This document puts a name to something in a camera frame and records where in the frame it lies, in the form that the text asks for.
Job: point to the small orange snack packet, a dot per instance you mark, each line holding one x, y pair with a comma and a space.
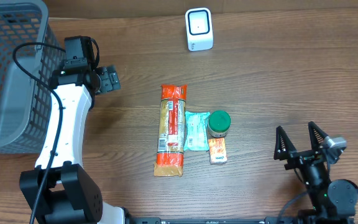
217, 151

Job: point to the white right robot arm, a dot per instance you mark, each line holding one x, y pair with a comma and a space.
333, 201

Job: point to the long orange noodle package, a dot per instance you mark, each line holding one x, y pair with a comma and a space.
171, 132

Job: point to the teal tissue packet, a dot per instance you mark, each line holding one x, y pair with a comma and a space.
196, 131

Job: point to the white barcode scanner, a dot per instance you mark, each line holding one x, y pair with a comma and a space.
199, 29

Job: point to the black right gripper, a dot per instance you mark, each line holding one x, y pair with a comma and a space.
301, 157

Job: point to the green lidded jar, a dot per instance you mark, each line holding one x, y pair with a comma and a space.
219, 123

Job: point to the grey plastic mesh basket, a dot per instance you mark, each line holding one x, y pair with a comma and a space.
27, 44

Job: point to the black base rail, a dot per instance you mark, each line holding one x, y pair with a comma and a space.
266, 220

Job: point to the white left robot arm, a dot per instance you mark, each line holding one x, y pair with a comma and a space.
58, 189

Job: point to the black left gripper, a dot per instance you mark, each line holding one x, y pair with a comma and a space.
109, 79

